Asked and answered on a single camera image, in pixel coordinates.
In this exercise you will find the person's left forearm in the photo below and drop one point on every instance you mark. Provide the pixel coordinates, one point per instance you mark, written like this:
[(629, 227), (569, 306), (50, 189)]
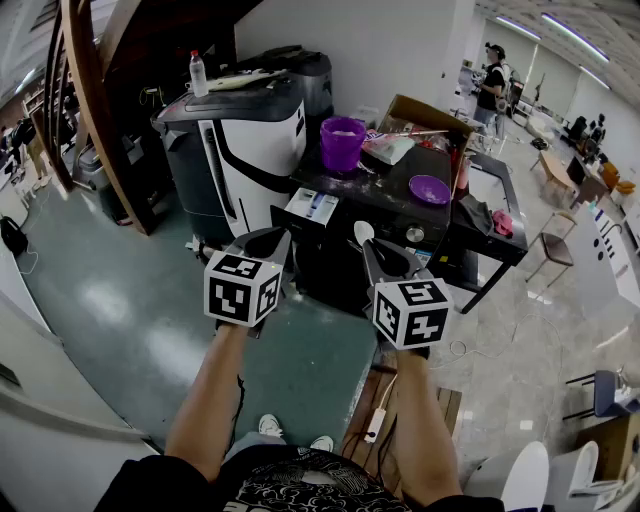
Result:
[(210, 395)]

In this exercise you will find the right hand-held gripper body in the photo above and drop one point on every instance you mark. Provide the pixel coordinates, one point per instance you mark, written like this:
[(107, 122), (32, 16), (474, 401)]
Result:
[(410, 320)]

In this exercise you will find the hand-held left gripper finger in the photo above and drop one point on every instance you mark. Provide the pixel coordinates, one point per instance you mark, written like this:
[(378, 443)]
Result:
[(240, 246), (286, 250)]

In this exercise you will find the dark blue chair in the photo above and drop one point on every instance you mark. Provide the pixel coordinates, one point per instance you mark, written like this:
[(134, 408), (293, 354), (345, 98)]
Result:
[(605, 395)]

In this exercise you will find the black framed table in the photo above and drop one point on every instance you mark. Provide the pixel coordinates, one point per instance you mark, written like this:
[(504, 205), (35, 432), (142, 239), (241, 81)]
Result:
[(500, 245)]

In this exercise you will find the red plastic item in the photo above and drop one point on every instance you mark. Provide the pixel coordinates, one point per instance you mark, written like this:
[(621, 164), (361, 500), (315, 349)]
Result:
[(427, 144)]

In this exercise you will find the long ceiling light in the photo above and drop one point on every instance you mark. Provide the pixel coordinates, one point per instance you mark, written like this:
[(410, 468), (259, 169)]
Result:
[(595, 77), (575, 36)]

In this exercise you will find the black work table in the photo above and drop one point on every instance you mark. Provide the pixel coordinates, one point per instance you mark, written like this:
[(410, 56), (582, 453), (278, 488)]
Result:
[(385, 190)]

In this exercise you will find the purple plastic bucket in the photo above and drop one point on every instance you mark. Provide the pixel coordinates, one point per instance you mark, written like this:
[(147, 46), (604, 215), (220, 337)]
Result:
[(342, 152)]

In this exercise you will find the brown wooden box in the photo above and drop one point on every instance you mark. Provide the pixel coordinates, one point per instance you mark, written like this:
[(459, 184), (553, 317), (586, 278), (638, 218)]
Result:
[(610, 445)]

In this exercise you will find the white plastic container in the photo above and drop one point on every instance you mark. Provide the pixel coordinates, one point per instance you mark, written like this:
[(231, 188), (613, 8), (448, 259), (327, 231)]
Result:
[(365, 114)]

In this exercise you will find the black backpack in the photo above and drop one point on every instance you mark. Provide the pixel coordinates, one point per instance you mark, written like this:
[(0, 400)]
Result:
[(12, 235)]

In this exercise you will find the pink and white flour bag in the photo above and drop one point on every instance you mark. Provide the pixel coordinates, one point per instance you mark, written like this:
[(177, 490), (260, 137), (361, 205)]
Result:
[(390, 147)]

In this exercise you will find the person's black printed shirt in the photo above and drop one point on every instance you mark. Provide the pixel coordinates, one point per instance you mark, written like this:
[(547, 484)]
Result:
[(300, 485)]

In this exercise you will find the thin metal rod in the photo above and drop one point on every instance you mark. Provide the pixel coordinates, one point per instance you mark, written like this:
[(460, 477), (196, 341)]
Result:
[(425, 132)]

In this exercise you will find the small wooden table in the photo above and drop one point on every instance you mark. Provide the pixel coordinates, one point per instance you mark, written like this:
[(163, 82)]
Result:
[(555, 172)]

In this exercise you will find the white flat panel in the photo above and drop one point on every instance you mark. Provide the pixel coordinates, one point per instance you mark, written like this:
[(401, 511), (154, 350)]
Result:
[(245, 79)]

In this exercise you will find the person's right forearm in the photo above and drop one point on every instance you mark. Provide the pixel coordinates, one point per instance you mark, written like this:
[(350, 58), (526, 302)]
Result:
[(425, 425)]

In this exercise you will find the white board with black marks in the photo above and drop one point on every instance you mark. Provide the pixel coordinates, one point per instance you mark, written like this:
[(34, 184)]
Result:
[(605, 260)]

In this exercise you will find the metal frame chair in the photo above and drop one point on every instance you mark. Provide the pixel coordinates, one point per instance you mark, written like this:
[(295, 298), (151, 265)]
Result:
[(555, 247)]

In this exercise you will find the wooden slatted pallet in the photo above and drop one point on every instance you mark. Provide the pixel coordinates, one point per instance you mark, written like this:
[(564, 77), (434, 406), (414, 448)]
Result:
[(447, 405)]

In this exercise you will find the clear bottle with red cap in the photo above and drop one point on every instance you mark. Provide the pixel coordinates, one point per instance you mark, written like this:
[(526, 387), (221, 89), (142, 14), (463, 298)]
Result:
[(198, 77)]

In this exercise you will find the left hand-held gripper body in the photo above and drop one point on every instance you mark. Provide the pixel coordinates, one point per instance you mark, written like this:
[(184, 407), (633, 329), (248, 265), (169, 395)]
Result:
[(225, 295)]

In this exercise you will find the person's left shoe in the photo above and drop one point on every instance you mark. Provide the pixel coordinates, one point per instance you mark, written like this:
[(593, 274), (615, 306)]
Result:
[(270, 425)]

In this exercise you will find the white box with blue bottle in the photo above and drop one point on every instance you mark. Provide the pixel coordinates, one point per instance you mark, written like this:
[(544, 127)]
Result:
[(312, 207)]

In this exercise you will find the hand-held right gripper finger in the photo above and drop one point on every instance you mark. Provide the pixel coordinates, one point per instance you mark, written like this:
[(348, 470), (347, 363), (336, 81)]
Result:
[(400, 262), (370, 265)]

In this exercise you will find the dark grey machine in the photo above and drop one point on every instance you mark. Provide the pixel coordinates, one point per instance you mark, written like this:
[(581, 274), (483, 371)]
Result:
[(310, 80)]

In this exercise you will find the white power strip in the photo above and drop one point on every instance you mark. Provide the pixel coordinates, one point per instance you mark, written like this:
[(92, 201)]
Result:
[(375, 425)]

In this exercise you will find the white plastic spoon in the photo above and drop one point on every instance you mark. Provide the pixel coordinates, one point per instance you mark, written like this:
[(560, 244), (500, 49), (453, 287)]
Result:
[(362, 230)]

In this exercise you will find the white toilet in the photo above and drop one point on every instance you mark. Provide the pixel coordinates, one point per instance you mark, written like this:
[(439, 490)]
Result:
[(520, 475), (580, 475)]

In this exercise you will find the pink cloth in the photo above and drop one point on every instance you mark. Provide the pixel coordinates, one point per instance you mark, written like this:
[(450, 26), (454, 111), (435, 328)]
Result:
[(502, 222)]

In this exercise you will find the open cardboard box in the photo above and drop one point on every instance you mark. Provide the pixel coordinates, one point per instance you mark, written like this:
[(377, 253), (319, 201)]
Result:
[(425, 112)]

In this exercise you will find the person's shoe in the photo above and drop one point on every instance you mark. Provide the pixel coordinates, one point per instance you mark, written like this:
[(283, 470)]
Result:
[(270, 425), (322, 443)]

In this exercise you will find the person's right shoe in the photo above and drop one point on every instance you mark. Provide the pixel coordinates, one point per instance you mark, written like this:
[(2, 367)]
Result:
[(322, 443)]

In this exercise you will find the white powder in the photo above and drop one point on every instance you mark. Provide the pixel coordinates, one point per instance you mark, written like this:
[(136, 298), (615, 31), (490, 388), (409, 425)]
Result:
[(345, 133)]

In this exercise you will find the black cloth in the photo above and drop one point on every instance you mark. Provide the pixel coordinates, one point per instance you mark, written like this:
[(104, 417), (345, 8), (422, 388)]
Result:
[(475, 212)]

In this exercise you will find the large white and black machine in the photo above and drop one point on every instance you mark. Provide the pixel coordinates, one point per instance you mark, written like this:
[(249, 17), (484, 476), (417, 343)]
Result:
[(260, 155)]

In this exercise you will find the purple round lid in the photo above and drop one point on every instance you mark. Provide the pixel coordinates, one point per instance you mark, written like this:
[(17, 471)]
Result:
[(429, 190)]

